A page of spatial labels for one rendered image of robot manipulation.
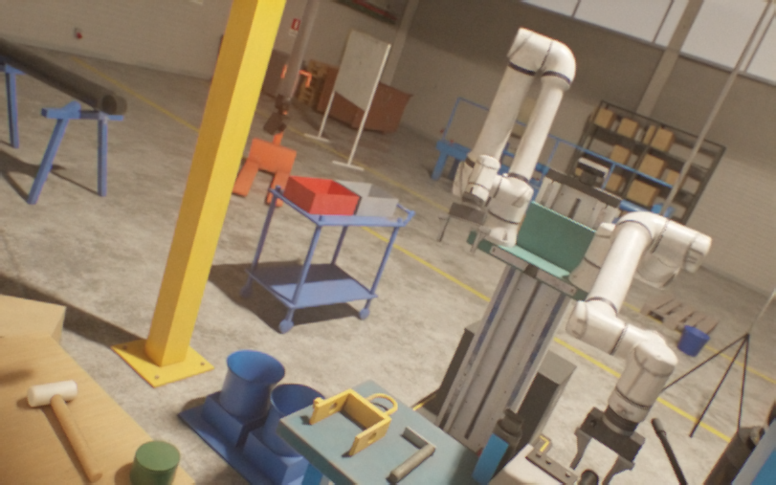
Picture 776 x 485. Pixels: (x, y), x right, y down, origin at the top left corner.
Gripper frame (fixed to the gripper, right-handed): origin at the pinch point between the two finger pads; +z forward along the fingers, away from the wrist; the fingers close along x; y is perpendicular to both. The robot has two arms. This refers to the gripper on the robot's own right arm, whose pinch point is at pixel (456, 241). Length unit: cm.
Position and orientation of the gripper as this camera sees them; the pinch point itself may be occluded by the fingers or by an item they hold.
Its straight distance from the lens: 222.1
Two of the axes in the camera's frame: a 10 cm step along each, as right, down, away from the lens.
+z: -3.7, 9.2, -1.2
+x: -9.0, -3.2, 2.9
